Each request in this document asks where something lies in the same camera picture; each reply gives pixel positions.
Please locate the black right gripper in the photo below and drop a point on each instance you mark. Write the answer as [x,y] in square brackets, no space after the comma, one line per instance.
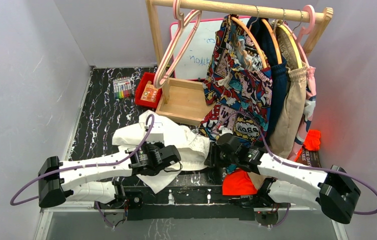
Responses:
[212,159]

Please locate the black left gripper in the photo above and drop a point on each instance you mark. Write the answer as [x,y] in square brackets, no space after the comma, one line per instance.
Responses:
[159,145]

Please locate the white shorts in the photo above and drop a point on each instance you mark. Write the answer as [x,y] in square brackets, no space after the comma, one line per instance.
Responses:
[193,148]

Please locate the pink hanger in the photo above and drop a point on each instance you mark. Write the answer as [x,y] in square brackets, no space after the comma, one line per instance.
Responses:
[296,40]
[165,70]

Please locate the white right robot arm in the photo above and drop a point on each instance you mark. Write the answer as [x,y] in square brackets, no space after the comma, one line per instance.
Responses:
[329,190]

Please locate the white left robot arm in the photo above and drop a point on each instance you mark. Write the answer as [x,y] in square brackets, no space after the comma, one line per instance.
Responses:
[61,181]

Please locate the comic print shorts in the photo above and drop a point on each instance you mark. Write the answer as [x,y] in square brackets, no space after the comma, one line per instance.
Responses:
[237,87]

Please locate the beige shorts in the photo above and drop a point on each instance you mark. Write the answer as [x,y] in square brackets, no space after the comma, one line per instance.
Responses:
[282,139]

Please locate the navy shorts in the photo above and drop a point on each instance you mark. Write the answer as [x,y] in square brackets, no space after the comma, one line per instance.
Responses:
[277,64]

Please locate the wooden hanger with navy shorts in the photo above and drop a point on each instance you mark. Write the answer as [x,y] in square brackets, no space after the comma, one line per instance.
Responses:
[273,41]

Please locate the wooden hanger with comic shorts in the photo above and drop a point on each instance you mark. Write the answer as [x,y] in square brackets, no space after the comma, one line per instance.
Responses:
[255,43]

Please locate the wooden hanger with beige shorts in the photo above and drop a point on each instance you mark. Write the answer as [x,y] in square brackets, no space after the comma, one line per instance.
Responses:
[287,45]

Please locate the orange cloth front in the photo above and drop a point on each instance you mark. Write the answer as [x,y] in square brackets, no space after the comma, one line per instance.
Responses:
[238,183]

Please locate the red plastic bin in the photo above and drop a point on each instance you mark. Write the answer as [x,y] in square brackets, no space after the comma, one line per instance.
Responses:
[147,77]

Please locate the orange card box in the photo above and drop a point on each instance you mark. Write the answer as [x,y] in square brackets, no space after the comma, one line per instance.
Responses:
[150,93]

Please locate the wooden clothes rack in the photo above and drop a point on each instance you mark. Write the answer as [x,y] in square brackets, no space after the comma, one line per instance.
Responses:
[182,100]

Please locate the marker pen pack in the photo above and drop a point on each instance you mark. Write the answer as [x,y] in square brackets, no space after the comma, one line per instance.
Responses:
[122,88]

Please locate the black printed card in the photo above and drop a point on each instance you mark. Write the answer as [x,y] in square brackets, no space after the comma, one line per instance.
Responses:
[309,158]

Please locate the red knit cloth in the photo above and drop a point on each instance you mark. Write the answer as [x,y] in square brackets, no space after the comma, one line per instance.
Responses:
[312,142]

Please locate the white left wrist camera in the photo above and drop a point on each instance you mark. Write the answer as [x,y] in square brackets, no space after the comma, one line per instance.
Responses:
[156,134]

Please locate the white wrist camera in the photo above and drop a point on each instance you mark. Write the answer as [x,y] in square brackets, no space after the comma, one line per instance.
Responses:
[156,134]
[224,130]

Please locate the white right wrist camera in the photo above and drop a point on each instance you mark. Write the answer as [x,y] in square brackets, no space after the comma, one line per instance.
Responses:
[224,130]

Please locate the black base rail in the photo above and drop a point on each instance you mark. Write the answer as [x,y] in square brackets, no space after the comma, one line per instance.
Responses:
[191,202]

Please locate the whiteboard with pink frame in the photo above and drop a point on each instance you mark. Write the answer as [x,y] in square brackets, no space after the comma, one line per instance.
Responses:
[193,64]

